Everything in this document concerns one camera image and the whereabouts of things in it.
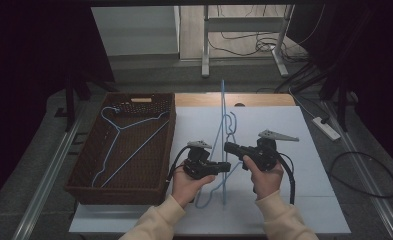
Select white power strip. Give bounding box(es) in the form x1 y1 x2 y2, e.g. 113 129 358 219
311 116 342 142

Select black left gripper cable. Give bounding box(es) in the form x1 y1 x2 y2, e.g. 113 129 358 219
165 145 190 183

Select tangled floor cables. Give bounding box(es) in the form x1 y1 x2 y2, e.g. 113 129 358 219
206 4 310 64

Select white metal stand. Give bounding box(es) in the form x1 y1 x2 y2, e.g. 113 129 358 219
201 4 290 79

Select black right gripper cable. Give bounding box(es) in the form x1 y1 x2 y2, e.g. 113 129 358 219
276 152 297 205

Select person's left hand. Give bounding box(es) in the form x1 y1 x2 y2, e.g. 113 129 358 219
170 163 217 209

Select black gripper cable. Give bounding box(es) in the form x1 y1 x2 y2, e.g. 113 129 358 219
276 152 297 205
165 145 190 183

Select black looped floor cable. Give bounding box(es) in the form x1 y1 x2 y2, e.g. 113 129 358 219
328 151 393 200

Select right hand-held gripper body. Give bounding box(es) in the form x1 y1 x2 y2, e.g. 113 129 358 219
246 129 300 173

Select white table cover sheet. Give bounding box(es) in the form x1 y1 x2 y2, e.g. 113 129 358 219
68 105 352 235

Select person's right hand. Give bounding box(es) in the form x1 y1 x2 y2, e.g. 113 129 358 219
242 155 285 202

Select white panel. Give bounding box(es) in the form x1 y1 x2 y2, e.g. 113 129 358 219
91 5 181 58

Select white power strip cable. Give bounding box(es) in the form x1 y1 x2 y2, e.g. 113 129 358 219
287 87 319 123

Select aluminium rail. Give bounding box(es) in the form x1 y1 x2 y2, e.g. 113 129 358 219
12 109 87 240
320 99 393 240

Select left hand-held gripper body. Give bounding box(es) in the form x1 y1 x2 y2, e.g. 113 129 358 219
182 140 219 181

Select brown wicker basket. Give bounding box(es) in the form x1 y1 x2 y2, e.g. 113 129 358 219
64 92 177 206

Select blue wire hanger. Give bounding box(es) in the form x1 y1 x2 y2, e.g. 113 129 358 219
91 105 171 188
194 111 244 210
219 79 227 206

